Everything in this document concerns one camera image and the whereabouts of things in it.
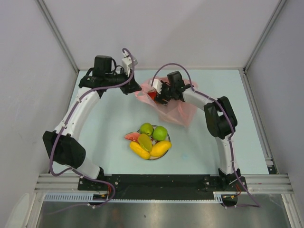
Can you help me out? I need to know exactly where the yellow fake banana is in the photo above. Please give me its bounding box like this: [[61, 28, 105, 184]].
[[130, 141, 151, 160]]

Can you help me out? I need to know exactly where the green fake guava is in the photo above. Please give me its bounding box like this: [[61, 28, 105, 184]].
[[152, 126, 168, 141]]

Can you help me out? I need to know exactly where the pink plastic bag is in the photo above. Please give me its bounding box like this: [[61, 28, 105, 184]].
[[134, 79, 198, 128]]

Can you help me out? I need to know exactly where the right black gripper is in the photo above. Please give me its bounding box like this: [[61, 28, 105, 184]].
[[154, 81, 176, 107]]

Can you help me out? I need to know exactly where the green fake pear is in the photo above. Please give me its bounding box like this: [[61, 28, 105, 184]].
[[140, 123, 154, 136]]

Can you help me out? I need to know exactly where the yellow fake starfruit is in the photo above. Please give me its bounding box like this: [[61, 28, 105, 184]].
[[137, 133, 152, 152]]

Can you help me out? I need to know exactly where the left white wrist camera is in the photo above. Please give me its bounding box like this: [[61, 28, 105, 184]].
[[122, 56, 138, 77]]

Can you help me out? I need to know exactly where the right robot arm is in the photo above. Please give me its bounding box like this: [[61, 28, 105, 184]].
[[150, 71, 241, 190]]

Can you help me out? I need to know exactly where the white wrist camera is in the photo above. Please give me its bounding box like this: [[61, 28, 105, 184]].
[[150, 79, 162, 94], [122, 56, 138, 77]]

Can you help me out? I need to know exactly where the white slotted cable duct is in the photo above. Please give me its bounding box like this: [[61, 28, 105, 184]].
[[44, 192, 223, 204]]

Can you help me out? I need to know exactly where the red fake mango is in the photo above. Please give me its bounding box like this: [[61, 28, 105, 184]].
[[147, 92, 157, 100]]

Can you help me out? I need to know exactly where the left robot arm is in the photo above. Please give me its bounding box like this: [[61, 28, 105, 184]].
[[43, 49, 141, 190]]

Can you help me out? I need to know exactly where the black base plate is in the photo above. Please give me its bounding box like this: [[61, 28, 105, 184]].
[[78, 173, 248, 193]]

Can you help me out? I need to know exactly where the red watermelon slice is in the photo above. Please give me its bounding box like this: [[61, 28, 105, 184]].
[[124, 132, 141, 142]]

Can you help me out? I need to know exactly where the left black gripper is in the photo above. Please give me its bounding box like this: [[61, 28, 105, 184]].
[[105, 66, 141, 95]]

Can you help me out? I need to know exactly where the orange yellow fake mango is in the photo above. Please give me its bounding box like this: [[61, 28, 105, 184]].
[[150, 141, 172, 157]]

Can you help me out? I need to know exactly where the round printed plate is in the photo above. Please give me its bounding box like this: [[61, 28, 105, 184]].
[[136, 125, 171, 160]]

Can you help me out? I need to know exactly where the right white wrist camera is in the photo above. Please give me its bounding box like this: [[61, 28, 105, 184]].
[[150, 79, 162, 94]]

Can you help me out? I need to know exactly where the aluminium frame rail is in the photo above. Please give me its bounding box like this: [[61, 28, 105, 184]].
[[35, 174, 294, 194]]

